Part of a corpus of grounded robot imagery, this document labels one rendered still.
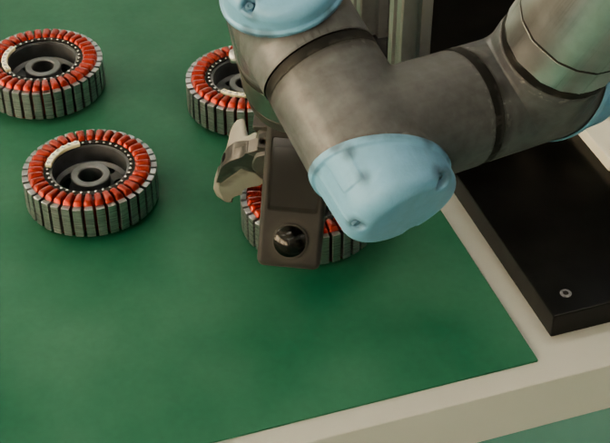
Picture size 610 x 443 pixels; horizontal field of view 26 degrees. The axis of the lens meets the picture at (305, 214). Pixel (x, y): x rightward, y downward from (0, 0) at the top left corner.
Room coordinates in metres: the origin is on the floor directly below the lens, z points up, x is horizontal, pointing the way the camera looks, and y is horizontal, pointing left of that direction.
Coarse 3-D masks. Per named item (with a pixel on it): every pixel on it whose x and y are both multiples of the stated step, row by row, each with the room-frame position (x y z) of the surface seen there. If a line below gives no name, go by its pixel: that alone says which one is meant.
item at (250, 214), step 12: (252, 192) 0.84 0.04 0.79; (252, 204) 0.82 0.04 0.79; (252, 216) 0.81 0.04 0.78; (252, 228) 0.81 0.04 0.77; (324, 228) 0.79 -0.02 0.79; (336, 228) 0.80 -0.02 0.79; (252, 240) 0.81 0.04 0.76; (324, 240) 0.79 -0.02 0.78; (336, 240) 0.79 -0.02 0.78; (348, 240) 0.79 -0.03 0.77; (324, 252) 0.79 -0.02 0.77; (336, 252) 0.79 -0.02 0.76; (348, 252) 0.79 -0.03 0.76
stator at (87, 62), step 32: (32, 32) 1.09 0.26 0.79; (64, 32) 1.08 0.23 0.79; (0, 64) 1.03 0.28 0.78; (32, 64) 1.04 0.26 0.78; (64, 64) 1.06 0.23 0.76; (96, 64) 1.03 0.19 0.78; (0, 96) 0.99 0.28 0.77; (32, 96) 0.99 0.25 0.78; (64, 96) 0.99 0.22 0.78; (96, 96) 1.02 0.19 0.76
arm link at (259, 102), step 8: (232, 56) 0.75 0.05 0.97; (240, 72) 0.73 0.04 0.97; (248, 88) 0.73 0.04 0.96; (248, 96) 0.74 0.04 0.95; (256, 96) 0.72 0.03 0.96; (264, 96) 0.72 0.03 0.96; (256, 104) 0.73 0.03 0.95; (264, 104) 0.72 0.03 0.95; (264, 112) 0.73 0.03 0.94; (272, 112) 0.72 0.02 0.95; (272, 120) 0.73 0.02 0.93
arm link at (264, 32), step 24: (240, 0) 0.67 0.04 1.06; (264, 0) 0.67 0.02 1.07; (288, 0) 0.67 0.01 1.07; (312, 0) 0.67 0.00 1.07; (336, 0) 0.68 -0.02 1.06; (240, 24) 0.68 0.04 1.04; (264, 24) 0.66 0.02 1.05; (288, 24) 0.66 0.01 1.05; (312, 24) 0.67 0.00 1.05; (336, 24) 0.67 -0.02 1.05; (360, 24) 0.68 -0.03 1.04; (240, 48) 0.69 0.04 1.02; (264, 48) 0.67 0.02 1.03; (288, 48) 0.66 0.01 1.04; (264, 72) 0.66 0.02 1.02
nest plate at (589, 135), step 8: (608, 120) 0.95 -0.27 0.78; (592, 128) 0.93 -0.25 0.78; (600, 128) 0.93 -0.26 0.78; (608, 128) 0.93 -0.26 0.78; (584, 136) 0.93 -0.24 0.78; (592, 136) 0.92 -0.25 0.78; (600, 136) 0.92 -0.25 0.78; (608, 136) 0.92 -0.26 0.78; (592, 144) 0.92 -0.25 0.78; (600, 144) 0.91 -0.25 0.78; (608, 144) 0.91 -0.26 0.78; (600, 152) 0.90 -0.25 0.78; (608, 152) 0.90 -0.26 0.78; (600, 160) 0.90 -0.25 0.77; (608, 160) 0.89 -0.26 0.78; (608, 168) 0.89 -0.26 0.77
